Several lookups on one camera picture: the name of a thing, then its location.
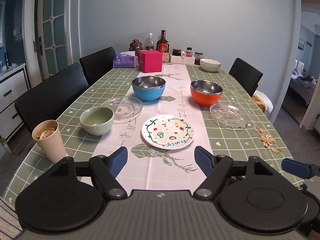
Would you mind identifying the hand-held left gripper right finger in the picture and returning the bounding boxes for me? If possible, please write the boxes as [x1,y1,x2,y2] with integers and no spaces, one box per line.
[193,146,277,201]

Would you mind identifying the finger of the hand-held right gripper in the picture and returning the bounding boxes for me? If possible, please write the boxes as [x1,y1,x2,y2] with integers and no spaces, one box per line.
[281,158,320,180]

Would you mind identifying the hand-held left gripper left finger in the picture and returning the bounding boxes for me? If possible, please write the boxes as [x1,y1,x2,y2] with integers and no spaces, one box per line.
[46,146,128,200]

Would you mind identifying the green ceramic bowl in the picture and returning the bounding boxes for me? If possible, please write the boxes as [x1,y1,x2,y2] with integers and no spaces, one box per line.
[80,106,115,136]

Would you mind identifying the white fruit-painted plate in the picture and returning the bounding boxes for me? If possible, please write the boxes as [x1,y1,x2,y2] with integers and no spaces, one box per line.
[141,115,196,150]

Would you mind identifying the clear glass plate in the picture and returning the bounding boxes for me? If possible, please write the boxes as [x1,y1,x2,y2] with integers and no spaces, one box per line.
[209,103,252,129]
[101,96,143,124]

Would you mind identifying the orange steel bowl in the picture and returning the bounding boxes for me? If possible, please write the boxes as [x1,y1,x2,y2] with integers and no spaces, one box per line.
[190,80,223,106]

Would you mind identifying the blue steel bowl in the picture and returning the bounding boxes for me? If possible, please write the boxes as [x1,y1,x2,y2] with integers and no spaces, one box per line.
[132,76,166,103]

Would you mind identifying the green checked tablecloth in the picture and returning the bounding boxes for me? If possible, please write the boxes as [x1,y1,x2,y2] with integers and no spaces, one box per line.
[4,65,313,205]

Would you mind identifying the pile of melon seeds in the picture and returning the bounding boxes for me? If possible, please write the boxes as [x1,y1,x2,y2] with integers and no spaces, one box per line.
[252,126,283,153]

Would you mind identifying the white deer-print table runner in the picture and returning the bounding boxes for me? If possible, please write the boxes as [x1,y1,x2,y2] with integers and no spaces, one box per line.
[80,64,213,190]

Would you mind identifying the beige paper cup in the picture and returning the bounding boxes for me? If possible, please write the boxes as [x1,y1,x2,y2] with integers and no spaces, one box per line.
[32,120,67,164]

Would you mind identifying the seed shells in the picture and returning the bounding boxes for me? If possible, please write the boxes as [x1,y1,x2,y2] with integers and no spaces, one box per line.
[34,123,57,140]

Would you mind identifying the bed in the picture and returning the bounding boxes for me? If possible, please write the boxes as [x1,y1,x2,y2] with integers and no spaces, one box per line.
[289,67,318,105]

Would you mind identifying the cream ceramic bowl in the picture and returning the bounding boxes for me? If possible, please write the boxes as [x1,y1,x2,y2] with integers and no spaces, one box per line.
[199,58,222,73]

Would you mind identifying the black chair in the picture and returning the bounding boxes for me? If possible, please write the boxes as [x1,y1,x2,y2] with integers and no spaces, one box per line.
[14,63,89,133]
[229,58,263,97]
[79,47,117,80]

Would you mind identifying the purple tissue pack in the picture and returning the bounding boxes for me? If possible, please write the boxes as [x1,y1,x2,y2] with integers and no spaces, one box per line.
[113,51,139,68]

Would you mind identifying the pink box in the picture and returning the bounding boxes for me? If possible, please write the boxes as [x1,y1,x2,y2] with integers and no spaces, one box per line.
[138,50,163,73]

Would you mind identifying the white box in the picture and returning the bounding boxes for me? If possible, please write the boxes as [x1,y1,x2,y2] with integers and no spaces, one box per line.
[170,54,195,65]

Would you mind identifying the brown ornament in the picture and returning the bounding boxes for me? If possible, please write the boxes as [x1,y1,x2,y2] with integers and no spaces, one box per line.
[129,39,143,53]

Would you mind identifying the dark liquor bottle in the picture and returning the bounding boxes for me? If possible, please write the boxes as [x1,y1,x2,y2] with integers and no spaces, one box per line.
[157,30,170,53]

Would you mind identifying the white cabinet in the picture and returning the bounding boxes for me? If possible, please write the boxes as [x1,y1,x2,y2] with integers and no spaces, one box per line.
[0,64,32,140]

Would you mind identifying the striped mat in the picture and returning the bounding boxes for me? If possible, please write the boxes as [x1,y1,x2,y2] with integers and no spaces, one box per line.
[0,197,23,240]

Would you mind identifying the glass-paned door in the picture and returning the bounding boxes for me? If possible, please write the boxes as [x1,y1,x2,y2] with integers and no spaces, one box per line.
[24,0,82,88]

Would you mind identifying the door handle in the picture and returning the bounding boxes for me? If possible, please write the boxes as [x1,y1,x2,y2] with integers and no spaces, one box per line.
[33,37,43,53]

